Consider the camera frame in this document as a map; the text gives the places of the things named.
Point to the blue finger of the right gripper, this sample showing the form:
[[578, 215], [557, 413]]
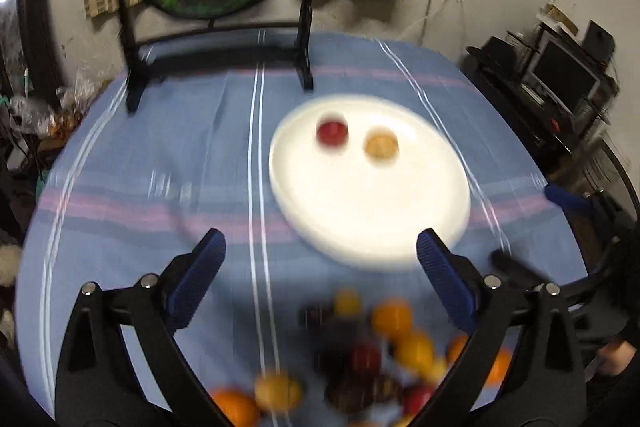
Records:
[[567, 201]]

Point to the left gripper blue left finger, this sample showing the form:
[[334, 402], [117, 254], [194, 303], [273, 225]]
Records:
[[189, 276]]

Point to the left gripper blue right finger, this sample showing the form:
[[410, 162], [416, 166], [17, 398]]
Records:
[[452, 277]]

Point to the large red tomato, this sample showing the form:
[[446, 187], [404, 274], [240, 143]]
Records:
[[414, 398]]

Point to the orange fruit on cloth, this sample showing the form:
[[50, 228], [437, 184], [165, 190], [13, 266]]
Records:
[[391, 319]]

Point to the yellow orange tomato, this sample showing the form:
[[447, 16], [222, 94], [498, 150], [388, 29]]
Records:
[[415, 352]]

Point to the small olive yellow fruit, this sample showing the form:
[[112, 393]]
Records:
[[346, 303]]

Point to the white round plate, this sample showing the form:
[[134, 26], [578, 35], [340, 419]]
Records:
[[360, 212]]

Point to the computer monitor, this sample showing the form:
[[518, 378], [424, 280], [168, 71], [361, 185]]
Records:
[[558, 72]]

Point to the small red tomato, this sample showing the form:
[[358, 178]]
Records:
[[365, 359]]

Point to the orange tangerine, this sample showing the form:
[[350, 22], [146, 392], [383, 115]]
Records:
[[239, 407]]

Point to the dark maroon plum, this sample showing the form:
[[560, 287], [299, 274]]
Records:
[[354, 395]]

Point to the beige round fruit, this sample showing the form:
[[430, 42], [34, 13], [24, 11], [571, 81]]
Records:
[[381, 145]]

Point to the red plum on plate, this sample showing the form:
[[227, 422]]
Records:
[[332, 132]]

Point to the black wire shelf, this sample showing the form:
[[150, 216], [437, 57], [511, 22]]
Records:
[[550, 135]]

